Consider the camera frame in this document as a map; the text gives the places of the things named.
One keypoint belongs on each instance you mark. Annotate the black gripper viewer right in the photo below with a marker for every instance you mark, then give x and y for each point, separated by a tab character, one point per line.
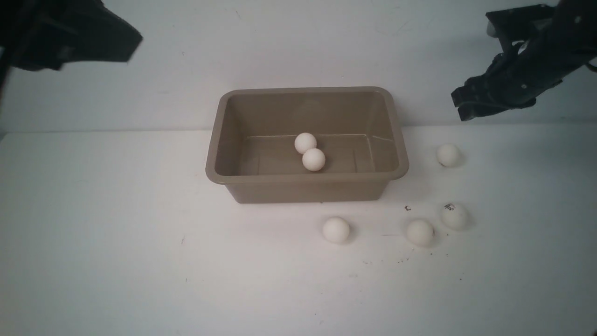
530	68

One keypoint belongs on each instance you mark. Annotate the black gripper viewer left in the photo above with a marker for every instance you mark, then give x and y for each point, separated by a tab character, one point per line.
46	34

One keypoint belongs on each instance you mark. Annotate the white ball with black mark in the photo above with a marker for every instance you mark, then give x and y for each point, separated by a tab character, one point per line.
454	216

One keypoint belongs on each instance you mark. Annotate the white ball front lowest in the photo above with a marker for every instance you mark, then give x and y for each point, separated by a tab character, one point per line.
314	159

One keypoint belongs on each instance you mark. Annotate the tan plastic storage bin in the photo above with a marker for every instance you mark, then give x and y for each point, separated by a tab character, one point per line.
252	151

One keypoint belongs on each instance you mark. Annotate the black wrist camera viewer right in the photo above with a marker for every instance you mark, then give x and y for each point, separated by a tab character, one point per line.
510	26

